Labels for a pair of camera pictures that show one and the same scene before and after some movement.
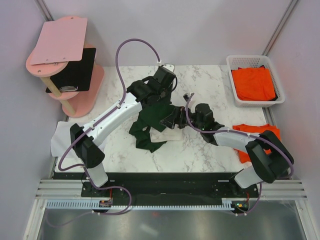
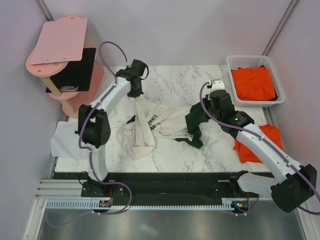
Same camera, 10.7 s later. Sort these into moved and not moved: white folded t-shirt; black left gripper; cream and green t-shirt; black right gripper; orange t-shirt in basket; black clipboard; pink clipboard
Moved: black left gripper; cream and green t-shirt; black right gripper
Not moved: white folded t-shirt; orange t-shirt in basket; black clipboard; pink clipboard
